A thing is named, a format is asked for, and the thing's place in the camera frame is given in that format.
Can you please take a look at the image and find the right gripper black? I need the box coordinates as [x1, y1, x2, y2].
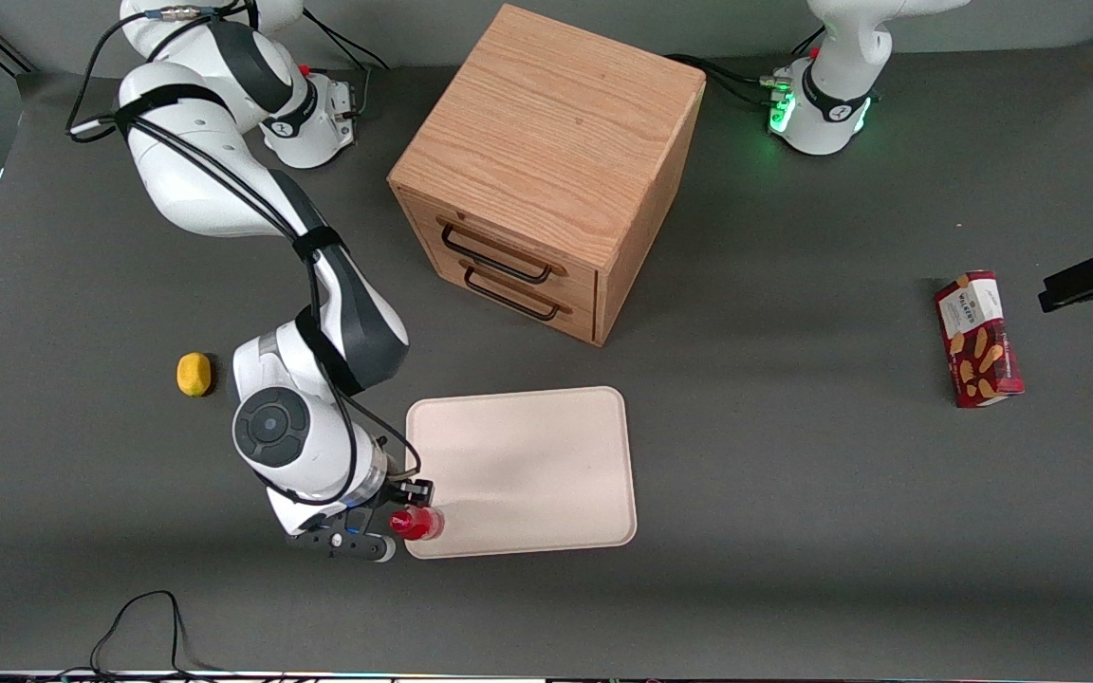
[347, 479, 435, 535]

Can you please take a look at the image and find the red coke bottle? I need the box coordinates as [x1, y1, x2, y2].
[389, 506, 446, 543]

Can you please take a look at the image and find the beige rectangular tray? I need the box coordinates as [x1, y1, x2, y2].
[403, 386, 638, 560]

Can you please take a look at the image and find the red cookie box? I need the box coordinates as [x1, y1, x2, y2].
[934, 269, 1026, 410]

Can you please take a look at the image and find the wooden drawer front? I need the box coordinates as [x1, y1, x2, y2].
[400, 193, 600, 309]
[418, 245, 600, 345]

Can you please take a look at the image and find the yellow lemon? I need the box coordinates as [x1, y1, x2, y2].
[176, 352, 213, 397]

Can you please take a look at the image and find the wooden drawer cabinet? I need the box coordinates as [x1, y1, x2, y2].
[387, 3, 707, 348]

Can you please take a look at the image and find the black wire drawer handle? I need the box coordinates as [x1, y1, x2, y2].
[439, 223, 554, 286]
[461, 266, 562, 322]

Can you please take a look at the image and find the thin black table cable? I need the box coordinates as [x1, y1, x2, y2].
[34, 590, 253, 682]

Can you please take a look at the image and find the black cable along right arm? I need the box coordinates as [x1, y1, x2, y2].
[65, 0, 422, 504]

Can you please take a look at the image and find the thick black base cable bundle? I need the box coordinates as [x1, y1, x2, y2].
[665, 53, 789, 107]

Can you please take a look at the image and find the black right arm base cable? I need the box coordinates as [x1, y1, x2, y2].
[295, 17, 392, 120]

